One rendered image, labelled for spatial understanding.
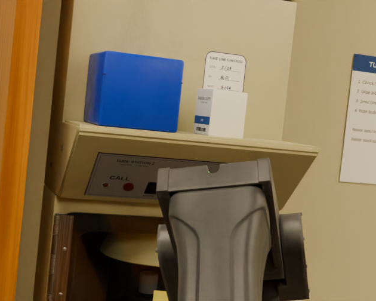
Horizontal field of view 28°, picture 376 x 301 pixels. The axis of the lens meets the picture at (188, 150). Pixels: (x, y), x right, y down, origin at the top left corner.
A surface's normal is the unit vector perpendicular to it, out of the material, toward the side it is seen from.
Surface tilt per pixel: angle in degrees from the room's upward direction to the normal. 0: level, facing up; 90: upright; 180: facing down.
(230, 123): 90
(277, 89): 90
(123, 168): 135
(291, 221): 37
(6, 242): 90
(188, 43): 90
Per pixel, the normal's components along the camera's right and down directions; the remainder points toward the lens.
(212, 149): 0.15, 0.76
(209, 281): -0.17, -0.70
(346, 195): 0.32, 0.08
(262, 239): 0.95, 0.00
